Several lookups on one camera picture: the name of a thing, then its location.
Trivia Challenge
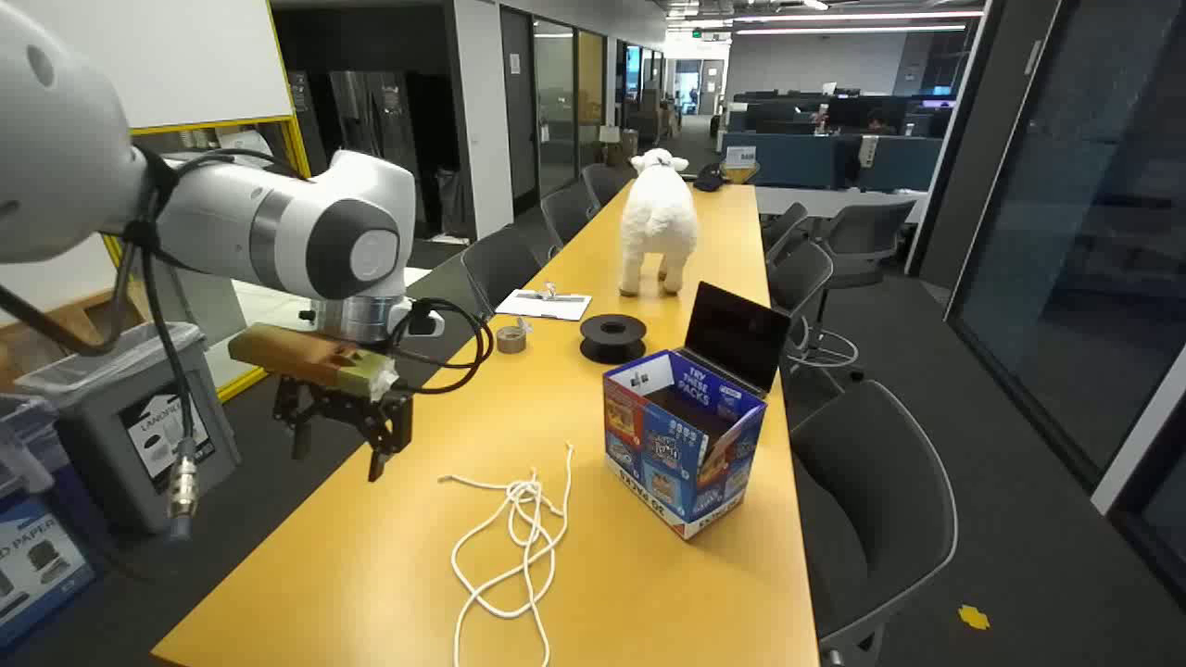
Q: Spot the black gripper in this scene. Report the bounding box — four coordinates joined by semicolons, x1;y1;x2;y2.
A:
271;375;417;487

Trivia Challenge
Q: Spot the white braided rope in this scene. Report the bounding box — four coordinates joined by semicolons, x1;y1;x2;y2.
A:
438;446;578;667

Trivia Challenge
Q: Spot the blue printed cardboard box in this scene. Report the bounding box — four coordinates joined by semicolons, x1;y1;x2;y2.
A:
601;348;769;545

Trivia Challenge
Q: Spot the grey mesh office chair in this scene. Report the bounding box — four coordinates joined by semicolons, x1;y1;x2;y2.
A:
578;160;638;208
765;239;862;379
455;223;548;312
811;198;917;290
788;375;964;667
536;177;602;249

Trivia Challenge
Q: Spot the white paper sheet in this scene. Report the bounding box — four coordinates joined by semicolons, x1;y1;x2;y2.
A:
494;285;595;325

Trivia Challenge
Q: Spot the black filament spool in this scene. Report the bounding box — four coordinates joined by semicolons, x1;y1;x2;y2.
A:
578;312;653;367

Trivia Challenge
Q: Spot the blue labelled crate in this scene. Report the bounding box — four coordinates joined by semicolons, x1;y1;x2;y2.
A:
0;392;99;652

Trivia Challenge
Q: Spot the white plush sheep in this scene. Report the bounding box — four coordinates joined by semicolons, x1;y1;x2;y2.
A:
616;145;700;301

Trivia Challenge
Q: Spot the black cable with metal plug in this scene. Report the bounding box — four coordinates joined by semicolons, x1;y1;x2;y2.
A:
122;152;207;543

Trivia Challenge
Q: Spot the whiteboard with yellow frame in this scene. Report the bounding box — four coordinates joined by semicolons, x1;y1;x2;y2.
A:
0;0;316;403

